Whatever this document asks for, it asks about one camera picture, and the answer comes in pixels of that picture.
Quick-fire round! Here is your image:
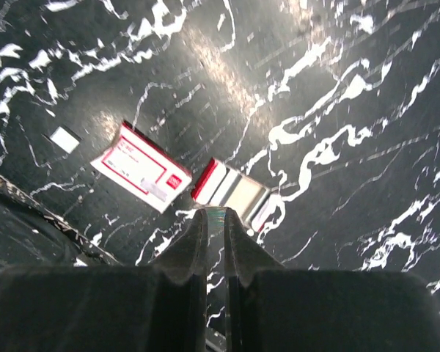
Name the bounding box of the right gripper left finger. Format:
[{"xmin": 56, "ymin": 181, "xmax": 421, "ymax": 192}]
[{"xmin": 0, "ymin": 210, "xmax": 208, "ymax": 351}]

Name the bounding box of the small staple strip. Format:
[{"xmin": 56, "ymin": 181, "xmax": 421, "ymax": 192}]
[{"xmin": 50, "ymin": 126, "xmax": 80, "ymax": 154}]

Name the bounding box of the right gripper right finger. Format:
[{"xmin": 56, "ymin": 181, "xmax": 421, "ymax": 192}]
[{"xmin": 224, "ymin": 209, "xmax": 440, "ymax": 351}]

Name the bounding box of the staple box tray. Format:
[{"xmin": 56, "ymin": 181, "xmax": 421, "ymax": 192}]
[{"xmin": 191, "ymin": 158, "xmax": 279, "ymax": 233}]

